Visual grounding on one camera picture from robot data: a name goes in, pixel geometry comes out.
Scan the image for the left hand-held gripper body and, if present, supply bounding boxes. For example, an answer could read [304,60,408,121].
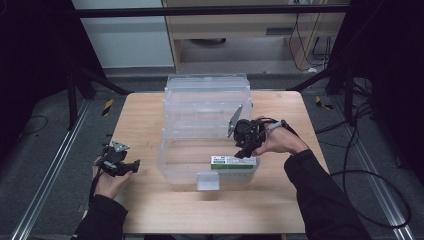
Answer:
[96,140,131,178]

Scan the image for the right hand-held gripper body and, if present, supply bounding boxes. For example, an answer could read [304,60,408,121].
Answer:
[227,104,268,148]

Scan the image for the green and white carton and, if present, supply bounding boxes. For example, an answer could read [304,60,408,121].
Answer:
[209,155,258,171]

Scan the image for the clear plastic storage box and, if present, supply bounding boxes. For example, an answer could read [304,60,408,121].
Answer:
[156,73,261,192]

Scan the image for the person's left hand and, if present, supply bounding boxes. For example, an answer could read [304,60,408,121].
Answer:
[93,163,134,200]

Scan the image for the person's right hand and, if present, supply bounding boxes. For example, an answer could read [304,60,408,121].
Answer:
[251,126,309,157]

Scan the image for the yellow black tape strip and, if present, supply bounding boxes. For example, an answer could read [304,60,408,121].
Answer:
[101,98,115,117]
[314,95,334,111]

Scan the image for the black metal stand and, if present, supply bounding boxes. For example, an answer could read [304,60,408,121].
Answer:
[287,63,357,127]
[64,63,133,131]

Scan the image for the light wooden desk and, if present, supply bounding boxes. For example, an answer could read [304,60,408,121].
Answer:
[162,0,349,73]

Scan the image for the white cabinet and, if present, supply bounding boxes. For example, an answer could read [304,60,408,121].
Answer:
[71,0,175,69]

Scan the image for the black curtain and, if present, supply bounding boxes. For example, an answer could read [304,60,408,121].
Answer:
[328,0,424,188]
[0,0,106,164]

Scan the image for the right hand-held gripper cable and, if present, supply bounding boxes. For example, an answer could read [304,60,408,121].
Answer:
[253,117,301,138]

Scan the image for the aluminium floor rail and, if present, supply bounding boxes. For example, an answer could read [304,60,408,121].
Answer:
[333,96,415,240]
[11,99,92,240]

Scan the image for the thin black floor cable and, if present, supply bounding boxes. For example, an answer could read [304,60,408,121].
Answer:
[19,114,50,138]

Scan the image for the hanging black desk cables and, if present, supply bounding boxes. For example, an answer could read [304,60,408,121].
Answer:
[288,13,334,73]

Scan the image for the black looped floor cable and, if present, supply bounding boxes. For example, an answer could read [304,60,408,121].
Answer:
[329,168,412,230]

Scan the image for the bundle of black cables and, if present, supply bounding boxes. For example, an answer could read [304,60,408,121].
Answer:
[314,78,375,149]

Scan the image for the black horizontal frame bar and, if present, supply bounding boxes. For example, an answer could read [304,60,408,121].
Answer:
[74,4,350,19]

